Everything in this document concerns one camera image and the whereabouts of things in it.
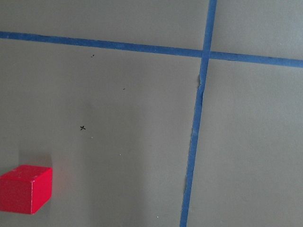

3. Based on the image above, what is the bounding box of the red block one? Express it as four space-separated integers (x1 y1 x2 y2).
0 165 53 215

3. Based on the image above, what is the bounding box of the brown paper table cover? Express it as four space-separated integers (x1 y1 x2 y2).
0 0 303 227

